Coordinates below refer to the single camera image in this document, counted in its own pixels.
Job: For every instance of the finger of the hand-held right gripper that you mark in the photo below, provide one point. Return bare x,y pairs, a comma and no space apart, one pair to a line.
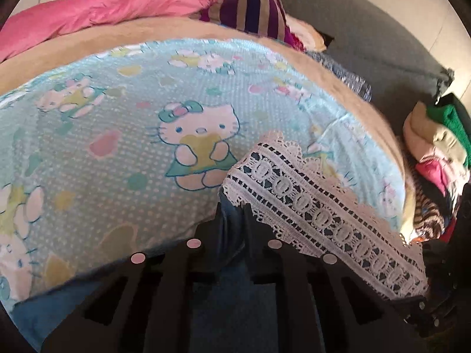
439,272
430,316

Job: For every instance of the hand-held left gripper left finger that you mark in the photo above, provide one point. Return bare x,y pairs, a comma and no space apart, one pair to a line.
211,235

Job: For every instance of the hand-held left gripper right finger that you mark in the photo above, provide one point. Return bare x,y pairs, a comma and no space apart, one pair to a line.
257,235

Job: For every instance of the blue pants with lace hem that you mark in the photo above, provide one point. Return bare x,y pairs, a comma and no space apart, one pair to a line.
312,206

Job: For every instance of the colourful clothes pile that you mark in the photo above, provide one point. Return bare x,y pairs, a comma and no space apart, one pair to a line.
438,147

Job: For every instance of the light blue cartoon printed blanket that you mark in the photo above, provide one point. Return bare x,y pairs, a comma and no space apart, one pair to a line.
110,136

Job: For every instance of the blue patterned cloth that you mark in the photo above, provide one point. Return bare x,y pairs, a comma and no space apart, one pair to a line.
346,75

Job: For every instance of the cream and red cloth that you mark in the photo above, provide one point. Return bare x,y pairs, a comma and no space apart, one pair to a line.
307,35

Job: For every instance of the purple striped cloth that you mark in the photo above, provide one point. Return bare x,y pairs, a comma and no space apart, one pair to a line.
254,11

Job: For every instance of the pink duvet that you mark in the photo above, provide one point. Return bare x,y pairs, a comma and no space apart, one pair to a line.
110,7

